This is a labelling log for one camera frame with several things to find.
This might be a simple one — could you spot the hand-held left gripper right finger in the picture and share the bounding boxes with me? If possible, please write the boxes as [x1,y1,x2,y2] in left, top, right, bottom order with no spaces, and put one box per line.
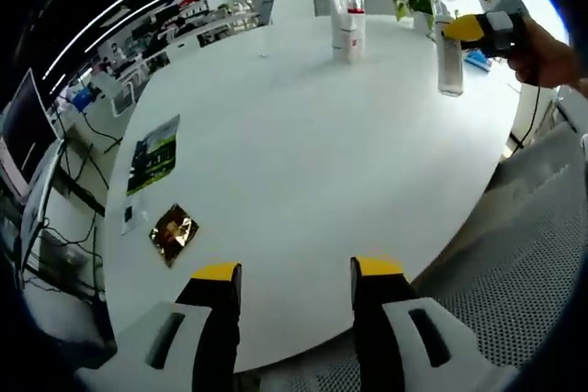
[351,257,520,392]

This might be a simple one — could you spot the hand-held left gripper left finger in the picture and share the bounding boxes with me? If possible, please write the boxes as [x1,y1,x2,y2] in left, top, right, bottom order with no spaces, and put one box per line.
[75,262,243,392]

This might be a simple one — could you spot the gold foil packet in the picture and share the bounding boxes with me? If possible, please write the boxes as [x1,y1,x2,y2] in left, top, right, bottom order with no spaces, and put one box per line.
[148,202,201,269]

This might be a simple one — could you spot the white red-band skincare bottle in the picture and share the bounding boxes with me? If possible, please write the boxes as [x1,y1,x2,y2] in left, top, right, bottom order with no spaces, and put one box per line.
[343,0,368,63]

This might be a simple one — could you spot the white skincare product tube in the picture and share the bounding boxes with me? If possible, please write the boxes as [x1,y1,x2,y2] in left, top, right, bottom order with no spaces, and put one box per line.
[326,0,351,51]

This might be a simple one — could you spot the green printed packet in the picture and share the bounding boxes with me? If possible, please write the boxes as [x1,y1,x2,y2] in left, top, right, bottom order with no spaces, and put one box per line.
[126,114,181,196]

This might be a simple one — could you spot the blue storage box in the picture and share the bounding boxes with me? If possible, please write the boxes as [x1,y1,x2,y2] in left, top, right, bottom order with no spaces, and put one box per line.
[72,87,93,111]

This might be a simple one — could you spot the person's right hand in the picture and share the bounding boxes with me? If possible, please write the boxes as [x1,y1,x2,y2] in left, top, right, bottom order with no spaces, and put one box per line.
[507,19,579,88]

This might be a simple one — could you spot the blue tissue pack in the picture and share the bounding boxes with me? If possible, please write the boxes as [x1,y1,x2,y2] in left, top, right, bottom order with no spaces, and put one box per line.
[463,50,491,70]

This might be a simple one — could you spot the white mesh office chair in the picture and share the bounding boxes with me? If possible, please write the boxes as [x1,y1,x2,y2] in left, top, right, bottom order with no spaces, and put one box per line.
[408,125,588,392]

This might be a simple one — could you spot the standing desk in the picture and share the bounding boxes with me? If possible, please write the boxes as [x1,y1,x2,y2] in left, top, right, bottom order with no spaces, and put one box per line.
[17,139,70,274]

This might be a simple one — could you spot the white background office chair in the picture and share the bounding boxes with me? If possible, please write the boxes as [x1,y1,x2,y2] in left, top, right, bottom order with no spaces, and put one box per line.
[103,73,139,116]

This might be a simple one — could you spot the computer monitor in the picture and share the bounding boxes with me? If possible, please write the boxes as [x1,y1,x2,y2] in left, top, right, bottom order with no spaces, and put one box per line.
[0,68,63,203]

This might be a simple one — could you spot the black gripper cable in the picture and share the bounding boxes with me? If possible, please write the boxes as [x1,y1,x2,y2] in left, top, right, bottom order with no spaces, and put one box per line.
[518,84,542,148]

